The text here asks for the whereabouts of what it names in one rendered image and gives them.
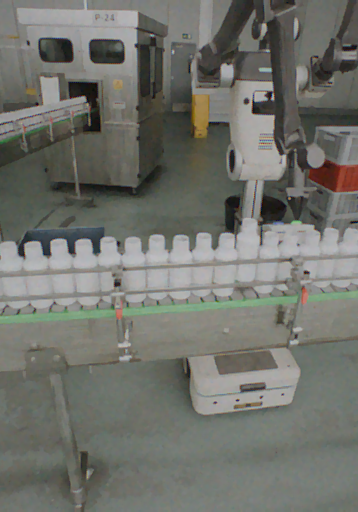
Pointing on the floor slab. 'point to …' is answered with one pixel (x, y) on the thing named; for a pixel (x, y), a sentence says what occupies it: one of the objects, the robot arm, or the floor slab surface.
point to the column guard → (200, 115)
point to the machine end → (80, 71)
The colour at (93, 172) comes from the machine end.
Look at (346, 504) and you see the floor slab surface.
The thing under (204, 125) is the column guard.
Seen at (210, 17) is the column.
